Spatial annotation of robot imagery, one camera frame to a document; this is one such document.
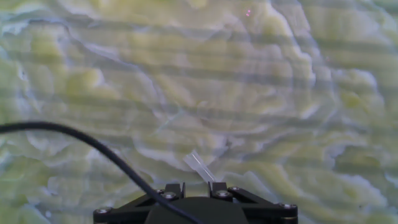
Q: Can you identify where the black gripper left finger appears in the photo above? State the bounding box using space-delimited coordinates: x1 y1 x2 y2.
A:
93 182 187 224

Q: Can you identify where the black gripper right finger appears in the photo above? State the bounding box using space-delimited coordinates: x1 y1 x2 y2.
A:
208 182 299 224

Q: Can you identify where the large clear pipette tip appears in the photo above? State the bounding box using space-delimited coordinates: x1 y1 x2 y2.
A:
182 149 218 184

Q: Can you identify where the green marble pattern mat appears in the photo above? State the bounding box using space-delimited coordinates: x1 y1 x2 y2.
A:
0 0 398 224

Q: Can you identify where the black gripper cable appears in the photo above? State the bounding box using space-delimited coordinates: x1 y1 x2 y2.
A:
0 121 205 224

